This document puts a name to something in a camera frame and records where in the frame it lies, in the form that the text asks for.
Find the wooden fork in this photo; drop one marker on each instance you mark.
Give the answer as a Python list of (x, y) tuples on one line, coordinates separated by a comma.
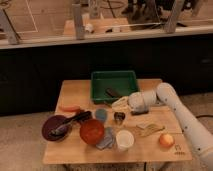
[(150, 129)]

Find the red bowl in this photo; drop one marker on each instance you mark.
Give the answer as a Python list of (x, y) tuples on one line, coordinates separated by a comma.
[(92, 131)]

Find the white plastic cup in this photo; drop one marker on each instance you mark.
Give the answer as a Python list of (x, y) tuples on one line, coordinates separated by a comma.
[(124, 140)]

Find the blue sponge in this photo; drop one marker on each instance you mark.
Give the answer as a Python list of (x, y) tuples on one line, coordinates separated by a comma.
[(134, 113)]

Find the orange fruit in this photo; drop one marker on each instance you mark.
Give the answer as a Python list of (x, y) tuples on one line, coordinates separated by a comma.
[(166, 140)]

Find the blue round lid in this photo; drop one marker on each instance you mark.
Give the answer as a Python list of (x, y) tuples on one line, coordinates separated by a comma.
[(101, 115)]

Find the metal cup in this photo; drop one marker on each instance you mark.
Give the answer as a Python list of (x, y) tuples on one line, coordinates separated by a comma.
[(119, 117)]

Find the wooden table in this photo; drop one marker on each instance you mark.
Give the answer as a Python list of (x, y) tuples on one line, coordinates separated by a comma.
[(72, 150)]

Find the dark object in tray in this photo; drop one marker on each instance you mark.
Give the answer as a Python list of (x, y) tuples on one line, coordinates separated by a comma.
[(112, 93)]

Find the green plastic tray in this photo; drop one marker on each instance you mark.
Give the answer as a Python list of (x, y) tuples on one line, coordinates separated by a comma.
[(123, 82)]

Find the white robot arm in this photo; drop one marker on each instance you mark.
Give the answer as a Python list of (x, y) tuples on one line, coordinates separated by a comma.
[(200, 138)]

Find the black handled spoon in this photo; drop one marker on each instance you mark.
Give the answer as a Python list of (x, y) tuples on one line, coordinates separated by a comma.
[(71, 121)]

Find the orange carrot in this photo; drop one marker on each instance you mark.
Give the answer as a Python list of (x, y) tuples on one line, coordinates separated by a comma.
[(69, 109)]

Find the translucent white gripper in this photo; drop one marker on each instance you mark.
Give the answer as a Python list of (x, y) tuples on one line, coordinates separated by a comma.
[(121, 103)]

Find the grey-blue cloth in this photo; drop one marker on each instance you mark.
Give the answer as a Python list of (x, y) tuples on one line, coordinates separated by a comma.
[(108, 140)]

